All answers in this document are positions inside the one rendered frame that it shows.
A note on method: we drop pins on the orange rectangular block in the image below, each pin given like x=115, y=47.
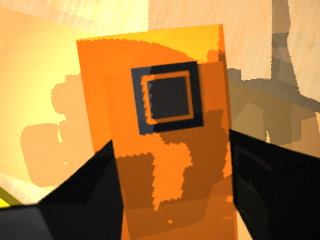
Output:
x=163, y=98

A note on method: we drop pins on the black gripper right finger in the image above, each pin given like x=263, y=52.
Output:
x=276, y=190

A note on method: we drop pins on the yellow flat bar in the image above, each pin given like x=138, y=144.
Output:
x=7, y=199

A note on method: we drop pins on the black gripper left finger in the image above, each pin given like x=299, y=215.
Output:
x=88, y=205

